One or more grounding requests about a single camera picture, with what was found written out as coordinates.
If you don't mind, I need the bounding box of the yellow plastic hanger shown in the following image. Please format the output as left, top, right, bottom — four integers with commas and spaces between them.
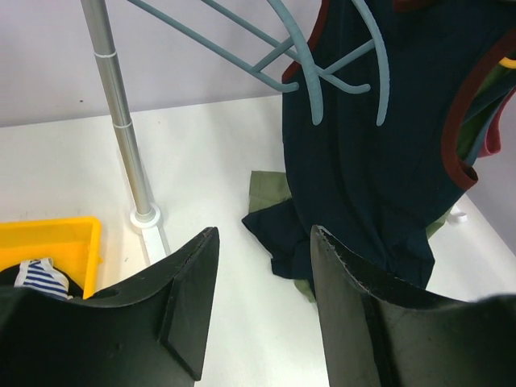
499, 57, 516, 69

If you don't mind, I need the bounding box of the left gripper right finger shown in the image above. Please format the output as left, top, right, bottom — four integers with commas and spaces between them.
310, 226, 515, 386

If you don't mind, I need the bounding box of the yellow plastic bin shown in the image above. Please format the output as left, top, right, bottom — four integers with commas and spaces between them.
1, 217, 102, 299

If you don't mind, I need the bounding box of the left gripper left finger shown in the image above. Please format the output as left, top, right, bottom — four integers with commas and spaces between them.
88, 227, 220, 381

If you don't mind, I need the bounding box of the navy maroon tank top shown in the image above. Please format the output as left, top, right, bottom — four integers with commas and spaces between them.
240, 0, 516, 293

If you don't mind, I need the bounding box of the blue-grey hanger left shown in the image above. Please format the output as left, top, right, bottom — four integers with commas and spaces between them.
131, 0, 323, 125

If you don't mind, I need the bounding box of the blue-grey hanger right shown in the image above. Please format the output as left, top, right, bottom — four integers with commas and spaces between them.
193, 0, 391, 128

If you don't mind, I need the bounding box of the olive green graphic tank top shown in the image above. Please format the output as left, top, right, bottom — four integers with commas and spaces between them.
246, 60, 516, 306

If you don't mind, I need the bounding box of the blue white striped garment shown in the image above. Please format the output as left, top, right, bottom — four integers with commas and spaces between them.
15, 258, 72, 300

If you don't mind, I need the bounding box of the blue-grey hanger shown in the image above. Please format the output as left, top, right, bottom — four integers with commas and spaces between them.
193, 0, 391, 128
131, 0, 323, 125

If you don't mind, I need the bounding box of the silver clothes rack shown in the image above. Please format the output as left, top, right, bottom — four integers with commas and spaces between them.
81, 0, 170, 264

